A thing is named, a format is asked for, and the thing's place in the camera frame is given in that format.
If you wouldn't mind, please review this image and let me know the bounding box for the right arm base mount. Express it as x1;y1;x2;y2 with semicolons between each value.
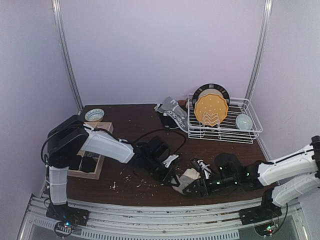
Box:
239;189;282;237

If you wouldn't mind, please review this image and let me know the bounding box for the aluminium rail front frame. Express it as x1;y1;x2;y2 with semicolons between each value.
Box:
17;196;311;240

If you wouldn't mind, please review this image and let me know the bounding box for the black rimmed plate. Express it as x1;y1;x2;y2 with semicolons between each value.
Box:
191;83;230;107

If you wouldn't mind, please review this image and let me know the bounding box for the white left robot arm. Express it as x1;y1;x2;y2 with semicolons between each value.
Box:
41;115;180;206

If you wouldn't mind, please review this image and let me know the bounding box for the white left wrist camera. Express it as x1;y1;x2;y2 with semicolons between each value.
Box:
162;154;180;168

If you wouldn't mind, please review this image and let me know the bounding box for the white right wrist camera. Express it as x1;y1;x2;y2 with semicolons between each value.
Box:
190;158;213;180

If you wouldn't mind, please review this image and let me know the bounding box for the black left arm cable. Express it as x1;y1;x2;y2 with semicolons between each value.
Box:
39;126;188;173

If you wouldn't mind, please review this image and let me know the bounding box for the grey underwear white waistband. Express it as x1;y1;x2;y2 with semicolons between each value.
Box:
172;168;201;195

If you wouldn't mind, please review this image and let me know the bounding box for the pale green glass bowl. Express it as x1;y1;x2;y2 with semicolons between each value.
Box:
235;114;253;131

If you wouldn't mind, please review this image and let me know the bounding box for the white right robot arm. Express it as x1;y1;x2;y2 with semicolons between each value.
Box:
182;135;320;207

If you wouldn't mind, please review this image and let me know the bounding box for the wooden compartment organizer box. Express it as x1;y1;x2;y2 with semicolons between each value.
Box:
66;121;115;180

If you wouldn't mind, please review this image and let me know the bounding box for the aluminium corner post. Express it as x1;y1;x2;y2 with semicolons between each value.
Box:
51;0;84;113
245;0;273;100

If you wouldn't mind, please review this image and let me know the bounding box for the blue yellow patterned bowl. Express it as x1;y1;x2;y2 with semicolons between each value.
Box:
84;108;105;122

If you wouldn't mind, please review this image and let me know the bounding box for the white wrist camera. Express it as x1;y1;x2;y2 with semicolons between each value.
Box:
162;154;180;168
190;158;213;180

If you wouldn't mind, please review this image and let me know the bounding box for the left aluminium corner post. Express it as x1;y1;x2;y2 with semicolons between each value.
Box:
51;0;84;113

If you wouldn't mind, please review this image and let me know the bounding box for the yellow scalloped plate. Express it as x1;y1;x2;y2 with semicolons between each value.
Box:
193;93;229;127

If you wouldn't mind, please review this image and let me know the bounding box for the brown cloth item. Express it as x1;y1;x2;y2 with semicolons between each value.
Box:
178;99;188;106

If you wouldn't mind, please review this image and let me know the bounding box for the right aluminium corner post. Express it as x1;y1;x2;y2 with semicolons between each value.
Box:
245;0;273;100

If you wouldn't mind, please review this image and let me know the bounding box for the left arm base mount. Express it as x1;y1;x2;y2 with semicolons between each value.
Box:
43;197;90;240

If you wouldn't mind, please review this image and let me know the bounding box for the white wire dish rack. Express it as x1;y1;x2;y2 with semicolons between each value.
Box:
186;93;263;144

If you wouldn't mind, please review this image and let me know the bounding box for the black underwear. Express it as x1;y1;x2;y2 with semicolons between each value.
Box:
158;113;179;130

